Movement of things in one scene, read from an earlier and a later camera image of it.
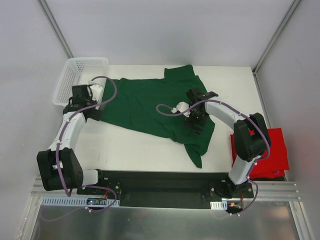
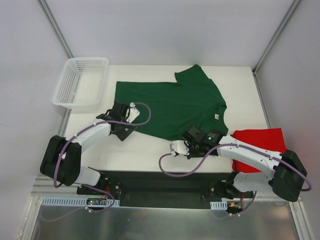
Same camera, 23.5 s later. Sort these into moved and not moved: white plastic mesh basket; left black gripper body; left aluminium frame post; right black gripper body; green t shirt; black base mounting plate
Moved: left black gripper body; right black gripper body; green t shirt
Not moved: black base mounting plate; white plastic mesh basket; left aluminium frame post
